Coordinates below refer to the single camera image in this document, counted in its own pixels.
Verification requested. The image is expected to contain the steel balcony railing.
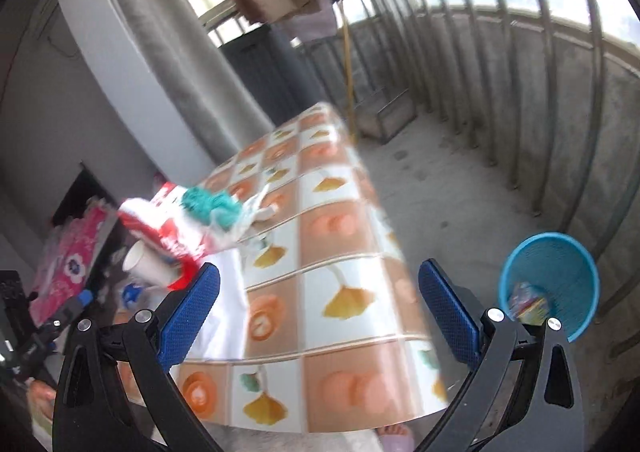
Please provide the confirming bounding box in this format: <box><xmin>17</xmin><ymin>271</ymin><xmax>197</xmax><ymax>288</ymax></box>
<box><xmin>350</xmin><ymin>0</ymin><xmax>640</xmax><ymax>333</ymax></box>

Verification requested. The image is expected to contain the blue mesh wastebasket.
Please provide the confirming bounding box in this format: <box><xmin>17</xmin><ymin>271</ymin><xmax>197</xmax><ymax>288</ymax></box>
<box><xmin>498</xmin><ymin>232</ymin><xmax>601</xmax><ymax>343</ymax></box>

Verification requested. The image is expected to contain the white paper sheet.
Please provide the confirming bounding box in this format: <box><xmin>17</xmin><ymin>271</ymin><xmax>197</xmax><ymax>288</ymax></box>
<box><xmin>192</xmin><ymin>252</ymin><xmax>248</xmax><ymax>363</ymax></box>

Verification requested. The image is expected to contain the white plastic bag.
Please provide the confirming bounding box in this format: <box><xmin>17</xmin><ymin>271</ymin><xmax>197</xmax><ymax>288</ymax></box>
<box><xmin>210</xmin><ymin>182</ymin><xmax>286</xmax><ymax>257</ymax></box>

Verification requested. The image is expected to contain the white paper cup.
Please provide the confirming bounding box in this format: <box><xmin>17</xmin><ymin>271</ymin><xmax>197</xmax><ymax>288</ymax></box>
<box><xmin>122</xmin><ymin>239</ymin><xmax>183</xmax><ymax>287</ymax></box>

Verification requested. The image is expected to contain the grey curtain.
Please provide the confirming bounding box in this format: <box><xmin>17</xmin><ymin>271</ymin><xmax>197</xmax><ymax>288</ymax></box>
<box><xmin>82</xmin><ymin>0</ymin><xmax>276</xmax><ymax>173</ymax></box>

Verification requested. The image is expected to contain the pink printed blanket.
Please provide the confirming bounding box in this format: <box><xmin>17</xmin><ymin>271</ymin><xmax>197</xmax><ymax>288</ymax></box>
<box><xmin>27</xmin><ymin>207</ymin><xmax>121</xmax><ymax>327</ymax></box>

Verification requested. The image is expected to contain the colourful snack wrapper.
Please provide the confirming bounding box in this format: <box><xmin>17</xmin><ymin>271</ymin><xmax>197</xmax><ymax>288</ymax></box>
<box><xmin>507</xmin><ymin>282</ymin><xmax>551</xmax><ymax>323</ymax></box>

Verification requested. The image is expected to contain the lilac hanging cloth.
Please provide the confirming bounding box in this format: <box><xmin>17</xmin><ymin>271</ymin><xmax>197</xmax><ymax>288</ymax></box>
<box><xmin>285</xmin><ymin>0</ymin><xmax>346</xmax><ymax>40</ymax></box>

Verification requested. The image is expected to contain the person's left hand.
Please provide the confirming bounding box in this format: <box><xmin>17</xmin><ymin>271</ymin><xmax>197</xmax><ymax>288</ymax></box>
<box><xmin>27</xmin><ymin>379</ymin><xmax>58</xmax><ymax>433</ymax></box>

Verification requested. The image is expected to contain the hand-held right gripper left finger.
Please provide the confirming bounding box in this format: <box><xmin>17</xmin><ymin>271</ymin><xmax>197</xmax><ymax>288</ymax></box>
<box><xmin>52</xmin><ymin>262</ymin><xmax>223</xmax><ymax>452</ymax></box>

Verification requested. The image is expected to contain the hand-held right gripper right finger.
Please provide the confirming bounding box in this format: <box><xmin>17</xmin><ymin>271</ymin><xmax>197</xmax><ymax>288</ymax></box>
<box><xmin>417</xmin><ymin>259</ymin><xmax>586</xmax><ymax>452</ymax></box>

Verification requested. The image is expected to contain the dark grey cabinet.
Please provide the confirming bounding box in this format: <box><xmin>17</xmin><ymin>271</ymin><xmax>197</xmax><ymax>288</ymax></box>
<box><xmin>220</xmin><ymin>24</ymin><xmax>326</xmax><ymax>117</ymax></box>

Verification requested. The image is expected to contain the metal dustpan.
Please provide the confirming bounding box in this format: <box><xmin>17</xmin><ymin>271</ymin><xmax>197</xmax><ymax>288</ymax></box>
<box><xmin>357</xmin><ymin>86</ymin><xmax>416</xmax><ymax>145</ymax></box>

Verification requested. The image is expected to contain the lilac slipper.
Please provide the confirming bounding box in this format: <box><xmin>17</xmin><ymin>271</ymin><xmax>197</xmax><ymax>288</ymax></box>
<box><xmin>381</xmin><ymin>434</ymin><xmax>416</xmax><ymax>452</ymax></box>

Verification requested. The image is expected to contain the teal wrapper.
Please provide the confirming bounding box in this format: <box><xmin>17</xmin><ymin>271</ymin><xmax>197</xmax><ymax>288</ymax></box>
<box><xmin>180</xmin><ymin>186</ymin><xmax>246</xmax><ymax>227</ymax></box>

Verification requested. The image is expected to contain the clear bottle with blue label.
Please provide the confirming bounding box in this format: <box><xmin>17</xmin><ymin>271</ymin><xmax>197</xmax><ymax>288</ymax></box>
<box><xmin>117</xmin><ymin>281</ymin><xmax>151</xmax><ymax>307</ymax></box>

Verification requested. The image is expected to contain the red and white paper bag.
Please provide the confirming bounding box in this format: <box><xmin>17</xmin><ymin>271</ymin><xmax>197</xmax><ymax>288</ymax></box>
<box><xmin>117</xmin><ymin>182</ymin><xmax>241</xmax><ymax>290</ymax></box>

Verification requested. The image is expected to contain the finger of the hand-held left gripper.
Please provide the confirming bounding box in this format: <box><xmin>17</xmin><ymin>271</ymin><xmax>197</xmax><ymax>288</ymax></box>
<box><xmin>35</xmin><ymin>289</ymin><xmax>95</xmax><ymax>348</ymax></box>

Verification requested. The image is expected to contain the ginkgo leaf checked tablecloth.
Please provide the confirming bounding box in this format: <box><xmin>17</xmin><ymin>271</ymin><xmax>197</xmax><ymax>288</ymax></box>
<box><xmin>115</xmin><ymin>102</ymin><xmax>451</xmax><ymax>433</ymax></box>

